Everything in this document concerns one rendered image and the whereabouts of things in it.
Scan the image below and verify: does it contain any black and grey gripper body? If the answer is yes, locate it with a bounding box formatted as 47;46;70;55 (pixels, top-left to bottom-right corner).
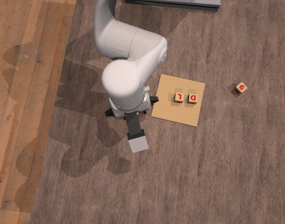
109;92;151;117

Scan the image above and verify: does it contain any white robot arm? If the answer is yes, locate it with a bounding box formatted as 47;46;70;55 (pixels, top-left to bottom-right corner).
93;0;167;153

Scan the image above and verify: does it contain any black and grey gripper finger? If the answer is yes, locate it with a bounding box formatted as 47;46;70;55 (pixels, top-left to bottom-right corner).
143;96;159;114
105;108;115;117

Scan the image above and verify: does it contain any tan flat mat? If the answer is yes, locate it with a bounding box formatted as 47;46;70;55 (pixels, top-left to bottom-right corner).
151;74;205;127

